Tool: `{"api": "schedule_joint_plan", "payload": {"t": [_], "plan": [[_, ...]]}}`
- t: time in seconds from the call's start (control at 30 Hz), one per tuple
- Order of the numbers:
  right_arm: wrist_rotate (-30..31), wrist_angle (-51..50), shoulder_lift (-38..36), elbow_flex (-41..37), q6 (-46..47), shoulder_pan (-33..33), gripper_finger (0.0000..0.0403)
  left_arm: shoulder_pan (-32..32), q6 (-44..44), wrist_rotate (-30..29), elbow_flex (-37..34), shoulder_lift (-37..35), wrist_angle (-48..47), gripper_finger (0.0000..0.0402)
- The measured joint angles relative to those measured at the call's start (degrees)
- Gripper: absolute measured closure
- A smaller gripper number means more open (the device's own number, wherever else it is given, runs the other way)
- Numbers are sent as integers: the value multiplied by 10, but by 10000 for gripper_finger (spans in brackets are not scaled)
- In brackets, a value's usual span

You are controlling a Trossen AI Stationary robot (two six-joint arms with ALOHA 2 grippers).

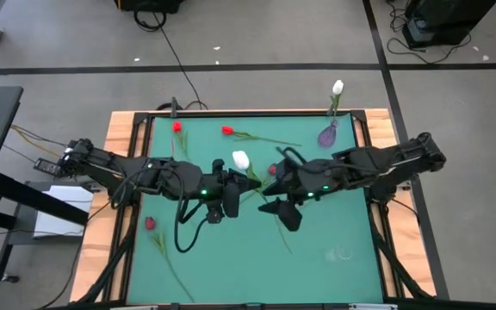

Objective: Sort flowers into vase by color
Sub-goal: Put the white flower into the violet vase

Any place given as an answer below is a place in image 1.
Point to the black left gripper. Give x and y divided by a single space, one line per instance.
231 200

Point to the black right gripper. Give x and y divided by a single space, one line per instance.
306 183

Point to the bright red artificial tulip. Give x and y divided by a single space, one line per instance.
227 130
177 127

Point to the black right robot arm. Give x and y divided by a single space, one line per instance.
381 165

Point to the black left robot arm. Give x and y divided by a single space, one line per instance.
162 176

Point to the purple glass vase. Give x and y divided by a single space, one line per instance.
327 138

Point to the clear glass vase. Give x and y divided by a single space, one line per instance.
344 253

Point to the green table mat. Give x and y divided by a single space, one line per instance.
295 293

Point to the white flat box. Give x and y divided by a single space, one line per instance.
63 215

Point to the black power adapter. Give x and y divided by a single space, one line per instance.
45 165

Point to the black equipment box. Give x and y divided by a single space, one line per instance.
149 4

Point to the black metal desk stand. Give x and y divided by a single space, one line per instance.
37 200

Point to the large black equipment case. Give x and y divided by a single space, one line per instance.
442 17

